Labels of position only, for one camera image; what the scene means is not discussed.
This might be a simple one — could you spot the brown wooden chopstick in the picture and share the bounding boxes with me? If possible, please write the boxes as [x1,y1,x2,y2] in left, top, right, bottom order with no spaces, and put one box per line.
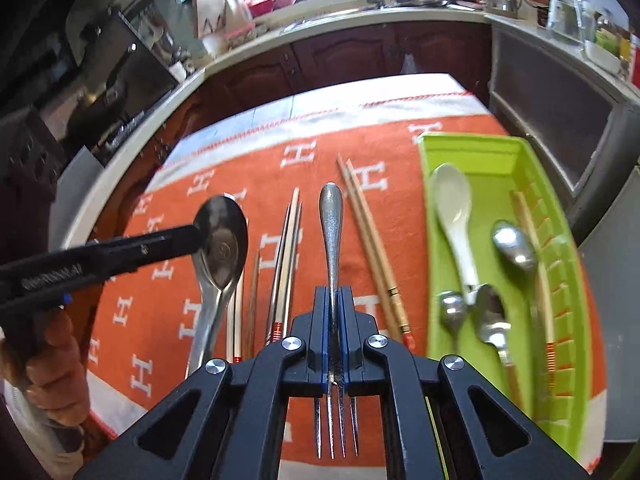
[346,159,415,348]
[336,154,407,341]

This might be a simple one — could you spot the hanging plastic bag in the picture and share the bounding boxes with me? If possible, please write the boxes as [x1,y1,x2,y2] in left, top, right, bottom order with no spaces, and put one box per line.
[397,50,426,77]

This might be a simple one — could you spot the green plastic tray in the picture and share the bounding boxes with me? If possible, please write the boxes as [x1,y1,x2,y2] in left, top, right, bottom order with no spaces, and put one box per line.
[416,131,593,461]

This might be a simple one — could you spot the white bowl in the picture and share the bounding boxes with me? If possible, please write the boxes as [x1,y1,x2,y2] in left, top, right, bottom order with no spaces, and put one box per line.
[582,37,626,76]

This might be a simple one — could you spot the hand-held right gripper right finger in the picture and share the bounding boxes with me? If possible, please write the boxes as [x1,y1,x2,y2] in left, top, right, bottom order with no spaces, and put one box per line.
[339,286,591,480]

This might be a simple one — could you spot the person's left hand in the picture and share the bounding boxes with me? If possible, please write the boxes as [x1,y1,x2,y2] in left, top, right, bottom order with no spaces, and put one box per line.
[22,312,96,433]

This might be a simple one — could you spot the small metal spoon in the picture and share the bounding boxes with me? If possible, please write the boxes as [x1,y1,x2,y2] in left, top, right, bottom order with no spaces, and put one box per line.
[439,290,468,356]

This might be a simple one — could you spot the large metal soup spoon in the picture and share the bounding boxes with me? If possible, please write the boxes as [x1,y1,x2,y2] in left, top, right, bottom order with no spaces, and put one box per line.
[185,195,250,378]

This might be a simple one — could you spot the brown-handled metal spoon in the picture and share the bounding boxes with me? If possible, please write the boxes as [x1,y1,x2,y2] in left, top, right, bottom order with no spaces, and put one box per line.
[472,284,526,411]

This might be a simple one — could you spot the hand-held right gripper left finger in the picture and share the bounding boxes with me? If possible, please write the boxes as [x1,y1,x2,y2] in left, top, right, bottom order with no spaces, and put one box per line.
[75,286,332,480]

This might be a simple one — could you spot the metal fork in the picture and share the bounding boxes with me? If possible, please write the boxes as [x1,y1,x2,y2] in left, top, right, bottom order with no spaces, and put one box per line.
[315,182,361,461]

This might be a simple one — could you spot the dark wooden cabinets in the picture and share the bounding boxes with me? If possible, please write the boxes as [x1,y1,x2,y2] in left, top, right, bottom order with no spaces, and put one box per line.
[115,20,493,201]

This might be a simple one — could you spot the white ceramic spoon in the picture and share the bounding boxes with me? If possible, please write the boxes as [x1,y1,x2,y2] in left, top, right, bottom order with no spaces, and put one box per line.
[430,162,483,306]

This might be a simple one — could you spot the wooden cutting board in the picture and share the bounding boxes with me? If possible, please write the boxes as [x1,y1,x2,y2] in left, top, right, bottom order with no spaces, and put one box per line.
[192,0,228,41]

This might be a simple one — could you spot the glass pitcher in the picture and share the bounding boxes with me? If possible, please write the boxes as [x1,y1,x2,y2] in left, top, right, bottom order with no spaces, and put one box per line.
[545,0,588,46]

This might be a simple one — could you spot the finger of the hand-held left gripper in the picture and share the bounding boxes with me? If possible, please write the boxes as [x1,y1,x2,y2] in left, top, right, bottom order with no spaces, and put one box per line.
[84,224,202,283]

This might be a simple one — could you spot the grey frosted-door cabinet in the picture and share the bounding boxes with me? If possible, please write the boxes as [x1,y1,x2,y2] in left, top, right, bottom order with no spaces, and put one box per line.
[487,25,640,231]

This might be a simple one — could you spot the orange printed blanket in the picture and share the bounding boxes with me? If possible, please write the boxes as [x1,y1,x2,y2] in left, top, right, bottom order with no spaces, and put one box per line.
[85,72,598,480]

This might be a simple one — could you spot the black stove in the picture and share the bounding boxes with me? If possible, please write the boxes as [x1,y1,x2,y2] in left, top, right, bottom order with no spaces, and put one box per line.
[65,10,183,161]

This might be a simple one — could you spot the oval metal spoon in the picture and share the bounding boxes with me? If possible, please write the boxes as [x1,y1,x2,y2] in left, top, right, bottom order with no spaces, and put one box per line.
[491,220,548,341]

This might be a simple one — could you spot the grey kitchen countertop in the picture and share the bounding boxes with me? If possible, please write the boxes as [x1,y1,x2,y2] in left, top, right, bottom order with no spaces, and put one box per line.
[60,2,640,241]

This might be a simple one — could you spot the tan chopstick with red bands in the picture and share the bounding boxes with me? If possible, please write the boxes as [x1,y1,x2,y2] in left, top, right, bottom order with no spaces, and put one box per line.
[512,191,557,391]

